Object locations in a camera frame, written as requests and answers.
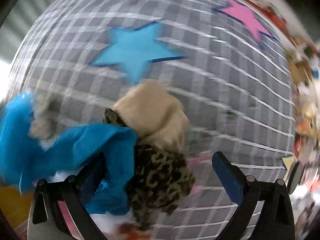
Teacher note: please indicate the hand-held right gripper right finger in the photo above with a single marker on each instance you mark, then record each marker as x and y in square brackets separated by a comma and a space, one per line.
[228, 180]

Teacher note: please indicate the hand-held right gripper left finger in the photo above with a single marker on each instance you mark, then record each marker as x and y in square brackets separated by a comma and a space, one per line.
[93, 180]

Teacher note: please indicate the pink cloth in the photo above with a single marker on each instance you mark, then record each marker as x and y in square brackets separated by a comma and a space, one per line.
[200, 157]

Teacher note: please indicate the blue cloth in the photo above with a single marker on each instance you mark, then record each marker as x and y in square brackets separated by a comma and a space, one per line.
[75, 145]

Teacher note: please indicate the beige leopard print plush hat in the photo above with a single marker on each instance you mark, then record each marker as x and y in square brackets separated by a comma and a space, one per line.
[150, 110]

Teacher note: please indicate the orange white plush toy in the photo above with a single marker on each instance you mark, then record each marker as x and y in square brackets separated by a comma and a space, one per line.
[131, 233]

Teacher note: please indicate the round dark tray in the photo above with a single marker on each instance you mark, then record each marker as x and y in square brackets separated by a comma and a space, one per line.
[294, 177]

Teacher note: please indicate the beige fluffy plush item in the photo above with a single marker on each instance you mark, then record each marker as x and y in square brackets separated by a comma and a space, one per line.
[42, 122]

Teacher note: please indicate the grey checked star print blanket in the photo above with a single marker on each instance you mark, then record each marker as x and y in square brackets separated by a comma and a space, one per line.
[200, 80]

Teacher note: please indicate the pile of assorted toys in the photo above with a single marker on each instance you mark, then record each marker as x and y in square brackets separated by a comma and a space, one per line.
[306, 92]

